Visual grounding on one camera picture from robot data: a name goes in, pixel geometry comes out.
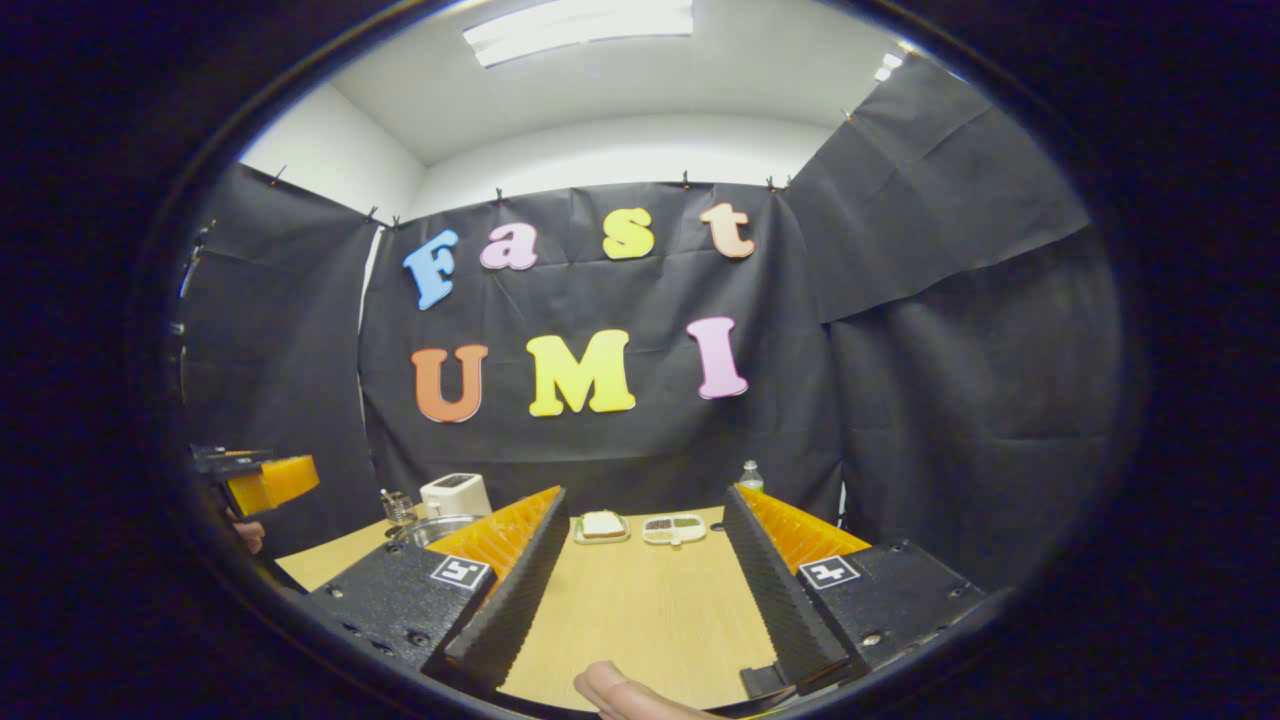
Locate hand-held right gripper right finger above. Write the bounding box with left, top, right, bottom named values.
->
left=722, top=484, right=989, bottom=691

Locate small white plate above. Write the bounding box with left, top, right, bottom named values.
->
left=572, top=510, right=632, bottom=546

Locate black backdrop cloth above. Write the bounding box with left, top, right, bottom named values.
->
left=180, top=55, right=1126, bottom=591

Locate white toaster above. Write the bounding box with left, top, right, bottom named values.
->
left=420, top=473, right=493, bottom=519

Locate steel pot with black handle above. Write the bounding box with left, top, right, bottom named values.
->
left=388, top=514, right=483, bottom=549

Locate white divided dish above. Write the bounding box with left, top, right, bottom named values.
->
left=641, top=513, right=708, bottom=547

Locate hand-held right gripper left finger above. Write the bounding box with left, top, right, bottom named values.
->
left=303, top=485, right=571, bottom=693

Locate large ceiling light panel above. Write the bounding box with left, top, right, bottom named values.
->
left=463, top=0, right=694, bottom=68

